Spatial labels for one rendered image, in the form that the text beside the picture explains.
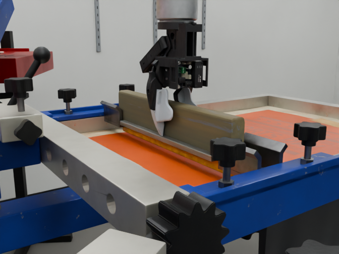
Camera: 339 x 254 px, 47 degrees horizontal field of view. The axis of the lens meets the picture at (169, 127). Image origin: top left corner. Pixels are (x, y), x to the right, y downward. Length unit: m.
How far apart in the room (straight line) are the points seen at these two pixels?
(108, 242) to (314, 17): 4.26
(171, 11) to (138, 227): 0.43
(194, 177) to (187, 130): 0.09
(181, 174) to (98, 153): 0.21
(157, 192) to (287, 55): 3.84
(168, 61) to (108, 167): 0.30
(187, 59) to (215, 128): 0.13
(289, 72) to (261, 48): 0.51
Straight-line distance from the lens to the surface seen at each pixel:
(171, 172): 0.67
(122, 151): 0.79
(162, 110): 0.72
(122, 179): 0.41
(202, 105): 1.14
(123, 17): 2.96
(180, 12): 0.69
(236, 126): 0.61
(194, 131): 0.68
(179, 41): 0.69
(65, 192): 0.71
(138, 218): 0.36
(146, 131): 0.79
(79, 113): 0.96
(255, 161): 0.56
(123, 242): 0.29
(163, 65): 0.70
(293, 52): 4.23
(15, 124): 0.58
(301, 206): 0.58
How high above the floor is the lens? 1.19
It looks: 13 degrees down
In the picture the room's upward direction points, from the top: straight up
